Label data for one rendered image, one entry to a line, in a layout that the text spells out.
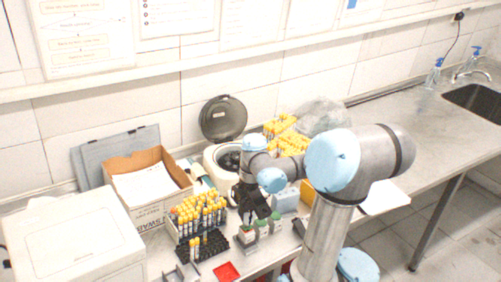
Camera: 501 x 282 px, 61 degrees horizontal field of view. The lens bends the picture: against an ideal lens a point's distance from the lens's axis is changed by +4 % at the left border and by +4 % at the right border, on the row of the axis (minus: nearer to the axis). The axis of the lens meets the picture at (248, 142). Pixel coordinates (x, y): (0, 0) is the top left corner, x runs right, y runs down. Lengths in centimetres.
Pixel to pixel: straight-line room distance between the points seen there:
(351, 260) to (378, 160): 40
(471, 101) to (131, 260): 253
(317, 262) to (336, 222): 13
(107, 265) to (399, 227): 229
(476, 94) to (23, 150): 262
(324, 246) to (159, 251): 71
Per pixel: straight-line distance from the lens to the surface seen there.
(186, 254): 145
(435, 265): 293
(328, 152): 78
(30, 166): 165
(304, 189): 166
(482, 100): 311
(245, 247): 147
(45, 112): 155
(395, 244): 293
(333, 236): 91
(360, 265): 114
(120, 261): 112
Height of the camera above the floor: 202
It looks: 36 degrees down
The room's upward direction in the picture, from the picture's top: 6 degrees clockwise
